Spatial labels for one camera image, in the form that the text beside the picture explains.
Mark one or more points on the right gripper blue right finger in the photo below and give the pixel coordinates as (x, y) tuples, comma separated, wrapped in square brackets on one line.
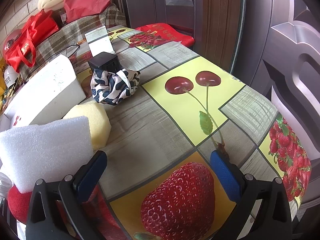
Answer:
[(226, 174)]

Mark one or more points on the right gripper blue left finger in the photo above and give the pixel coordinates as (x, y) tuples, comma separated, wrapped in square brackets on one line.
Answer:
[(88, 176)]

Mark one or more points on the yellow round sponge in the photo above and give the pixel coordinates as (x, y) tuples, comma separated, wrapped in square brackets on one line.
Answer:
[(99, 123)]

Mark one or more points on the white foam block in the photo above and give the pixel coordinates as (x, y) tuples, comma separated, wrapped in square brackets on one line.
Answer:
[(48, 152)]

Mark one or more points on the red apple plush toy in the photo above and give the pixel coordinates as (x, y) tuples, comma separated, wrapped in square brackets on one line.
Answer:
[(19, 204)]

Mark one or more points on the fruit pattern tablecloth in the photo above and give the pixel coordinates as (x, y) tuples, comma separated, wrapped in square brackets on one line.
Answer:
[(185, 105)]

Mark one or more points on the white shallow cardboard box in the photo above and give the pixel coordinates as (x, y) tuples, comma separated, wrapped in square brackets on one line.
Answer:
[(46, 97)]

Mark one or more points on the black cube box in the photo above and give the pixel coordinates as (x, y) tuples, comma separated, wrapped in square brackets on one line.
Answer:
[(105, 61)]

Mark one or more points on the grey folded card stand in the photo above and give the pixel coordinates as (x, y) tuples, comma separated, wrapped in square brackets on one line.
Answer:
[(99, 41)]

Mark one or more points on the plaid covered bench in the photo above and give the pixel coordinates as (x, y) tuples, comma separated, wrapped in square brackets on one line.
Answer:
[(70, 35)]

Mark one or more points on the red glossy tote bag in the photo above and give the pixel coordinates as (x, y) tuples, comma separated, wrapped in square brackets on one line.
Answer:
[(37, 28)]

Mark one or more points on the red helmet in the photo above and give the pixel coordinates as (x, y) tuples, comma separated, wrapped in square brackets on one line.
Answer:
[(10, 40)]

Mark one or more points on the red printed bag by door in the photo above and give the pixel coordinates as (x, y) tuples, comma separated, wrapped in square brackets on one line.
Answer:
[(167, 32)]

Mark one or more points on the brown wooden door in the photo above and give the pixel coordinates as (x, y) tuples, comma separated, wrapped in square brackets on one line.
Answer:
[(215, 25)]

